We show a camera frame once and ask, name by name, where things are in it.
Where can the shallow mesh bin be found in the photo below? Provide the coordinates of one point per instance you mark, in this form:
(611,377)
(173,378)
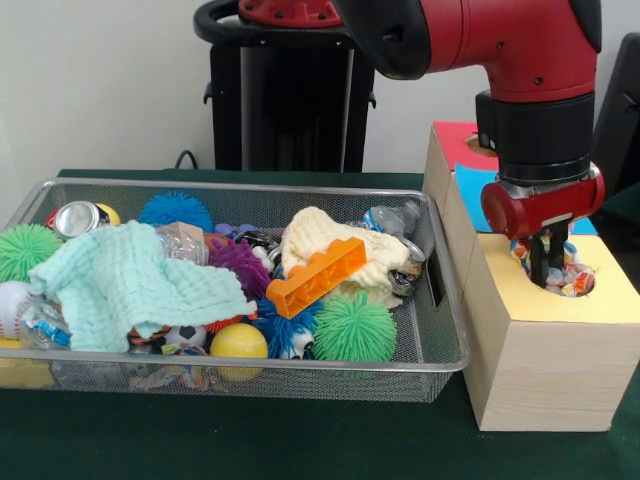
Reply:
(440,320)

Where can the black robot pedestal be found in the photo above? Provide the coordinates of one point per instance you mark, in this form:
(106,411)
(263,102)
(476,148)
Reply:
(290,110)

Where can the blue spiky rubber ball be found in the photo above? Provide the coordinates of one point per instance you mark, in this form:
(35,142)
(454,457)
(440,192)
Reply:
(175,212)

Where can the blue furry toy with eyes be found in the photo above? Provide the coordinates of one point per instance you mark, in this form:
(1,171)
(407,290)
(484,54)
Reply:
(282,330)

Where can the mint green cloth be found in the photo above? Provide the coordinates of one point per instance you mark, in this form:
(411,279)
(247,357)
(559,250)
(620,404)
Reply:
(125,280)

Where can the orange plastic block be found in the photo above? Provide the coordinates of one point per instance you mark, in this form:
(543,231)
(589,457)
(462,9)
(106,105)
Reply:
(315,282)

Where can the purple spiky rubber ball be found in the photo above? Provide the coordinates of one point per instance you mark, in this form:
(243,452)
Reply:
(240,262)

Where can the cream knitted cloth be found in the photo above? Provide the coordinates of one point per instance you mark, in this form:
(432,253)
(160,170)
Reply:
(310,230)

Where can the crushed silver drink can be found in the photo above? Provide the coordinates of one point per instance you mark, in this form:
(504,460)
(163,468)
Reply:
(80,217)

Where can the dark green table cloth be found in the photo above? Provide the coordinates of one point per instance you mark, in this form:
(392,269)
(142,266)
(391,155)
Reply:
(625,202)
(250,440)

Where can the white cloth with coloured shapes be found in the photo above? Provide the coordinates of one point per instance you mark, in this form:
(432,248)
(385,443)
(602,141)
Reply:
(575,282)

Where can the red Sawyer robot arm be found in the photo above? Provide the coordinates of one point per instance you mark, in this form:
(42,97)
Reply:
(500,40)

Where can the smooth yellow ball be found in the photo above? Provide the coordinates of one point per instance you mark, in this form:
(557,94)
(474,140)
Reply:
(239,342)

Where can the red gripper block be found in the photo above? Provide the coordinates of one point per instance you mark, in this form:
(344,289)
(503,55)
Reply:
(540,210)

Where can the green spiky rubber ball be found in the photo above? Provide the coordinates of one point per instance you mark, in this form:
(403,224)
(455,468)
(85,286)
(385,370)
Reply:
(355,330)
(25,250)

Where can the wooden box with three holes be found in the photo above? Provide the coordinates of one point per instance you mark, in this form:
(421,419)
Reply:
(550,375)

